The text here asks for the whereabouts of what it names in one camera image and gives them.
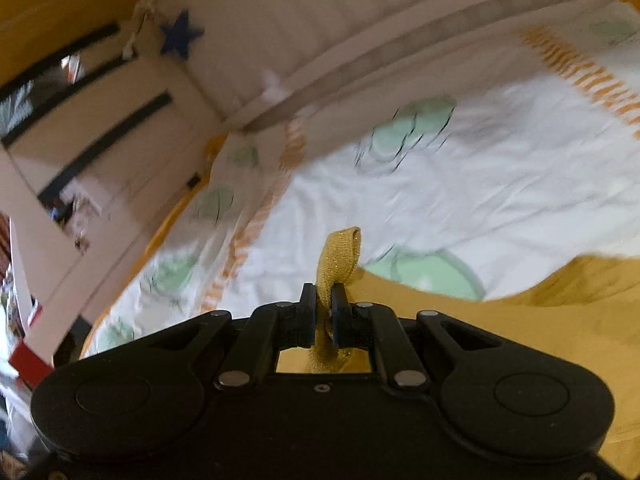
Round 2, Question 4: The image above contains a mustard yellow garment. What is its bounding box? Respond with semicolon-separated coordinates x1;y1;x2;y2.
277;226;640;480

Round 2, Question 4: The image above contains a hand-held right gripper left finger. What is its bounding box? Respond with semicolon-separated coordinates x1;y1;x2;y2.
147;282;319;391

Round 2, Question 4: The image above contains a white leaf print bedsheet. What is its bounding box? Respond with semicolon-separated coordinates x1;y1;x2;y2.
80;0;640;361

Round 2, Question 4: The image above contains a red box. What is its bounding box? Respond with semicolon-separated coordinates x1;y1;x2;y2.
9;337;55;390

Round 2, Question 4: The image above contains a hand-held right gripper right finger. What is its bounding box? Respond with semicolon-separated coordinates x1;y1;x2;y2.
331;282;502;391

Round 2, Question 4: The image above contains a pale wooden bed frame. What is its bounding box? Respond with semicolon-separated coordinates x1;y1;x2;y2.
122;0;636;135

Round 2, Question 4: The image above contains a blue star sticker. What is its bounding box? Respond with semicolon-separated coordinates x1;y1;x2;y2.
159;9;206;59

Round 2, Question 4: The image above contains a cream wardrobe with mirror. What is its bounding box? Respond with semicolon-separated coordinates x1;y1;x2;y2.
0;21;226;361

